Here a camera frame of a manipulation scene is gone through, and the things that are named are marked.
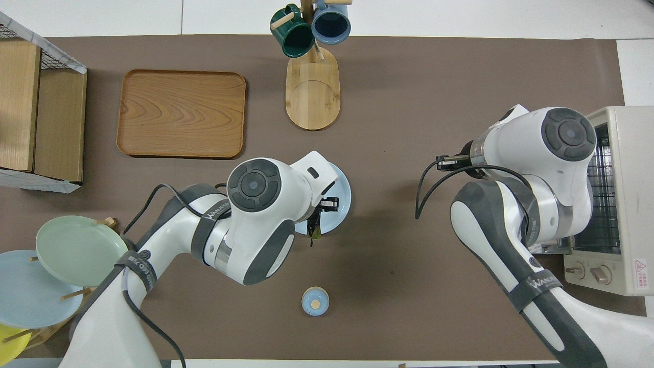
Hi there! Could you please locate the beige toaster oven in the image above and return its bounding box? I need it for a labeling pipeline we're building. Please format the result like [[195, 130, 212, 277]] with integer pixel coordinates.
[[562, 106, 654, 296]]

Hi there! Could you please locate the wooden mug tree stand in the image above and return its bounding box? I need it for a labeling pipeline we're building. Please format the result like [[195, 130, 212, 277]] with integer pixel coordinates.
[[270, 0, 353, 131]]

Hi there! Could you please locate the pale green plate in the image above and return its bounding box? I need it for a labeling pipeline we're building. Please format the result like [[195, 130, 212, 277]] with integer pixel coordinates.
[[35, 215, 129, 287]]

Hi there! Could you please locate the dark purple eggplant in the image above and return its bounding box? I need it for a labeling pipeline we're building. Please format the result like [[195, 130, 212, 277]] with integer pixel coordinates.
[[307, 211, 323, 248]]

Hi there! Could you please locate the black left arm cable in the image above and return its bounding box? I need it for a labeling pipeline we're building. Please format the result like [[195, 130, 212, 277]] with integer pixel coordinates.
[[122, 182, 228, 368]]

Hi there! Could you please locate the rectangular wooden tray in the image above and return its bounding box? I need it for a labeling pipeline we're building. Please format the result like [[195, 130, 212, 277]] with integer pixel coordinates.
[[116, 69, 247, 159]]

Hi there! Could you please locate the wooden plate rack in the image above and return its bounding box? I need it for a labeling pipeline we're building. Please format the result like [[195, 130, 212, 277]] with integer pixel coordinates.
[[20, 217, 118, 351]]

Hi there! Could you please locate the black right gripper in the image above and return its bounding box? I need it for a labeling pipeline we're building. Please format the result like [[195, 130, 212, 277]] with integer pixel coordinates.
[[436, 153, 474, 173]]

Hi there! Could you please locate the wire shelf with wooden boards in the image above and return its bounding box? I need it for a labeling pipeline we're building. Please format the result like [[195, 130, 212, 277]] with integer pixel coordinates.
[[0, 11, 88, 194]]

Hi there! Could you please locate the dark green mug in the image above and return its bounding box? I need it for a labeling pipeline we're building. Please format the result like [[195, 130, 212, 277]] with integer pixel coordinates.
[[270, 4, 316, 58]]

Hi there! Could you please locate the yellow plate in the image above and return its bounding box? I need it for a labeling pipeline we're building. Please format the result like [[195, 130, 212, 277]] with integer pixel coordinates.
[[0, 324, 32, 367]]

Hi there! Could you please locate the glass oven door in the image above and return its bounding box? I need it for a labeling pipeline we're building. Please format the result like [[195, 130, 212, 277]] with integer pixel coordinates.
[[531, 240, 579, 255]]

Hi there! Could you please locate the brown table mat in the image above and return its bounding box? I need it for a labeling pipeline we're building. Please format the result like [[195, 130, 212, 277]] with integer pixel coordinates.
[[0, 35, 650, 361]]

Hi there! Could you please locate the light blue racked plate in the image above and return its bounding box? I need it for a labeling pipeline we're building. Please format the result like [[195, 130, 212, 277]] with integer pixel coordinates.
[[0, 249, 85, 329]]

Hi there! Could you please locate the small blue bell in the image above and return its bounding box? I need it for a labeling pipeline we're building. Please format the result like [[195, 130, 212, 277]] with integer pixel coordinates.
[[301, 286, 330, 317]]

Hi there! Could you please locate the blue mug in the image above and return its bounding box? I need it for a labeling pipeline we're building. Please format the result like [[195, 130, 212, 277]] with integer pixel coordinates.
[[311, 0, 352, 45]]

